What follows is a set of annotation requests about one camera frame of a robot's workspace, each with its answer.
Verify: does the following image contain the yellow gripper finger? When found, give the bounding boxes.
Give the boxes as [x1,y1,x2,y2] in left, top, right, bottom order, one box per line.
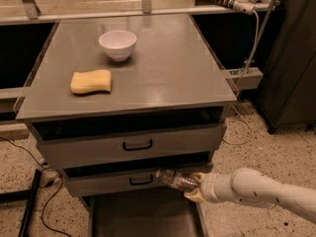
[190,172,206,182]
[184,188,205,203]

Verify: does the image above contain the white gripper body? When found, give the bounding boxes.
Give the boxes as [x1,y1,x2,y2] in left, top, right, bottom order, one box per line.
[199,173,235,203]

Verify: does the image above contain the clear plastic water bottle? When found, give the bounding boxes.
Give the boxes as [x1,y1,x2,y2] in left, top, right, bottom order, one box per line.
[156,169,199,193]

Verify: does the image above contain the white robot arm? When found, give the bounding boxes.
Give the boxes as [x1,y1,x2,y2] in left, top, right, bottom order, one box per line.
[185,168,316,223]

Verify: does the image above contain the grey open bottom drawer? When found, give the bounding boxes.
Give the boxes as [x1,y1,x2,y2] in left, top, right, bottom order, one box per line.
[84,187,208,237]

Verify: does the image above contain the grey drawer cabinet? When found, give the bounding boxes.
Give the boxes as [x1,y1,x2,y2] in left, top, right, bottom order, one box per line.
[13,13,239,237]

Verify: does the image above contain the grey middle drawer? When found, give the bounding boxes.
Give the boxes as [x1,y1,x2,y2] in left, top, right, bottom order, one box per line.
[61,159,212,197]

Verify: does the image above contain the grey top drawer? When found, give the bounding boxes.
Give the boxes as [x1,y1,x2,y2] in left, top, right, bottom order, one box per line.
[37,122,226,168]

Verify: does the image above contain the yellow sponge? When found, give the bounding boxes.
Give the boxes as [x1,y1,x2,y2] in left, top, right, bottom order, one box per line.
[70,69,112,95]

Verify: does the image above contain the white ceramic bowl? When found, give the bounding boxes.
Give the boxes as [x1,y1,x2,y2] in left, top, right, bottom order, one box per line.
[99,31,137,61]

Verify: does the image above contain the white power strip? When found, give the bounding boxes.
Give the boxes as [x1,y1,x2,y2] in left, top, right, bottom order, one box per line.
[211,0,255,15]

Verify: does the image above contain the black middle drawer handle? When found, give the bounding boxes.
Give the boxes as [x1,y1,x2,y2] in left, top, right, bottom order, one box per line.
[129,175,154,186]

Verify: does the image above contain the black drawer handle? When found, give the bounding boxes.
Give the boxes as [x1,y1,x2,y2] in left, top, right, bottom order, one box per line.
[129,175,154,186]
[122,139,153,151]

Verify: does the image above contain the black top drawer handle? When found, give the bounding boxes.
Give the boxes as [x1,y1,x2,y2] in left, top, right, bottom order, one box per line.
[122,139,153,151]

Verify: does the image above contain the grey metal bracket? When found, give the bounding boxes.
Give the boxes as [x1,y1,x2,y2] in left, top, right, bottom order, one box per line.
[222,67,263,91]

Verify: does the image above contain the black floor cable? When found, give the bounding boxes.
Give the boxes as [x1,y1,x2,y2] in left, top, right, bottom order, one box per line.
[0,135,73,237]

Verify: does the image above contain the black metal floor frame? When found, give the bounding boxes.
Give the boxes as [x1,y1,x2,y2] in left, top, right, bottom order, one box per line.
[0,170,41,237]

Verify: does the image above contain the grey metal rail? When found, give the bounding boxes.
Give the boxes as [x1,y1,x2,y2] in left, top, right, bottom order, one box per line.
[0,3,280,26]

